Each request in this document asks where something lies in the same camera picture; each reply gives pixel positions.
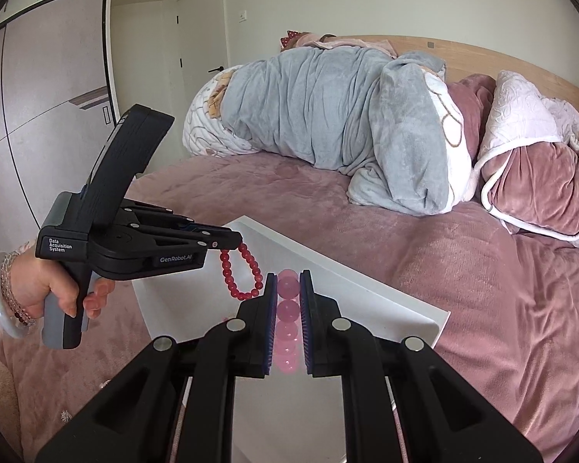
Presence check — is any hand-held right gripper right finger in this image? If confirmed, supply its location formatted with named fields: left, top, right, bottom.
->
left=299, top=269, right=544, bottom=463

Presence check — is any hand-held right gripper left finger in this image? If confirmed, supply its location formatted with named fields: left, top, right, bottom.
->
left=34, top=273, right=278, bottom=463

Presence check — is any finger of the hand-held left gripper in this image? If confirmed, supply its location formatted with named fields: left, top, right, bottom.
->
left=136, top=222, right=245, bottom=252
left=120, top=206, right=223, bottom=233

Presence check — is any pink bead bracelet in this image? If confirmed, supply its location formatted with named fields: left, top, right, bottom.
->
left=276, top=270, right=301, bottom=375

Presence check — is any red bead bracelet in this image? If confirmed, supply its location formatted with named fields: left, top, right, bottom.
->
left=219, top=243, right=266, bottom=302

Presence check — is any white tray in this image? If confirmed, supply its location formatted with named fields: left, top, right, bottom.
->
left=131, top=215, right=451, bottom=463

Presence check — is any person's left hand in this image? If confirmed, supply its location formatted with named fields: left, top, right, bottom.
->
left=10, top=240, right=117, bottom=322

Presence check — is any grey sliding wardrobe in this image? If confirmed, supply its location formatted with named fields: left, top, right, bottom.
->
left=0, top=0, right=129, bottom=262

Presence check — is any white door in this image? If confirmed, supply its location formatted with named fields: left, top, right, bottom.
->
left=174, top=0, right=235, bottom=157

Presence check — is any grey and white folded quilt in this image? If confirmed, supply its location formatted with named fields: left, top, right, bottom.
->
left=182, top=46, right=479, bottom=217

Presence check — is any pink bed sheet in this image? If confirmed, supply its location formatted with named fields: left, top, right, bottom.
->
left=0, top=153, right=579, bottom=463

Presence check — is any pale jade bangle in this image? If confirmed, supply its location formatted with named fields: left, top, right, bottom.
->
left=0, top=253, right=38, bottom=339

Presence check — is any red dotted cloth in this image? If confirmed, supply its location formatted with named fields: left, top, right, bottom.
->
left=279, top=30, right=304, bottom=52

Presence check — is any pale pink cloth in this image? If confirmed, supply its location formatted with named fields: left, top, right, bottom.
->
left=296, top=31, right=399, bottom=57

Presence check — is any dusty pink pillow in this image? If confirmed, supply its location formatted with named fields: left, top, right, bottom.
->
left=445, top=73, right=499, bottom=167

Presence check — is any pink and white pillow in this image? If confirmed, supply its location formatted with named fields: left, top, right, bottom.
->
left=473, top=70, right=579, bottom=256

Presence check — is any pink crystal wrist bracelet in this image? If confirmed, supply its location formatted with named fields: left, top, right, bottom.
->
left=0, top=250, right=38, bottom=327

